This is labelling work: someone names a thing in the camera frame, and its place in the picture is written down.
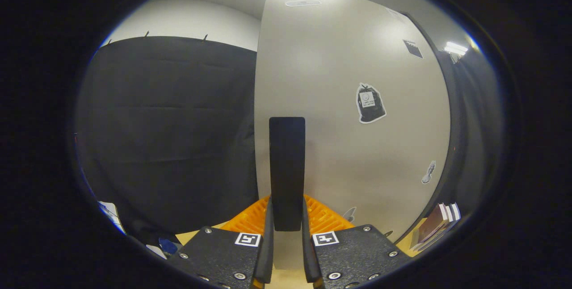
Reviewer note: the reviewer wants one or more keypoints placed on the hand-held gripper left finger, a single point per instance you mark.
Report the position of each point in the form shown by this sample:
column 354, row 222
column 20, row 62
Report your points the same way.
column 267, row 257

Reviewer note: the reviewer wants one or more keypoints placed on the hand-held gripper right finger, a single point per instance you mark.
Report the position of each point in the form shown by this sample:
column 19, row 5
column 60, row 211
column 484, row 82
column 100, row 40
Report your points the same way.
column 308, row 257

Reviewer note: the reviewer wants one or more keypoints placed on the grey cabinet door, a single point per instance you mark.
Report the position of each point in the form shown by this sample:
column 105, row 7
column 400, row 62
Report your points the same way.
column 348, row 56

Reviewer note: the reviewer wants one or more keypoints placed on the blue object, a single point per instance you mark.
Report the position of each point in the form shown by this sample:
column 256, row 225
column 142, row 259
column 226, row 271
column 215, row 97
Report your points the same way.
column 169, row 246

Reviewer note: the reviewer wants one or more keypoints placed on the maroon book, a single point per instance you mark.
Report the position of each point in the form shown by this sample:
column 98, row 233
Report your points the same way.
column 429, row 228

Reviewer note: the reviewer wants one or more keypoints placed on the white book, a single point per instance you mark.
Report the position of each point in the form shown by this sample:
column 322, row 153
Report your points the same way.
column 448, row 215

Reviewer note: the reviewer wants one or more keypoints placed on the purple book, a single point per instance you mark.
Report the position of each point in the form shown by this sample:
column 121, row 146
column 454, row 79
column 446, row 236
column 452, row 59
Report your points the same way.
column 456, row 212

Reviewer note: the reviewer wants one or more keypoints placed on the white flat object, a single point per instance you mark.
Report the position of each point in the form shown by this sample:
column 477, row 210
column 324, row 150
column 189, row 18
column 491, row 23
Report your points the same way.
column 111, row 215

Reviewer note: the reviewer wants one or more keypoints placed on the black backdrop cloth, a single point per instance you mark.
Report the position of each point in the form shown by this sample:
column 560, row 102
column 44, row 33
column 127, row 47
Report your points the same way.
column 170, row 123

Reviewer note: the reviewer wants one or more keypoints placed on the small ceiling light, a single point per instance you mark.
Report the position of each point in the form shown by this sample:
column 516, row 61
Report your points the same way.
column 456, row 48

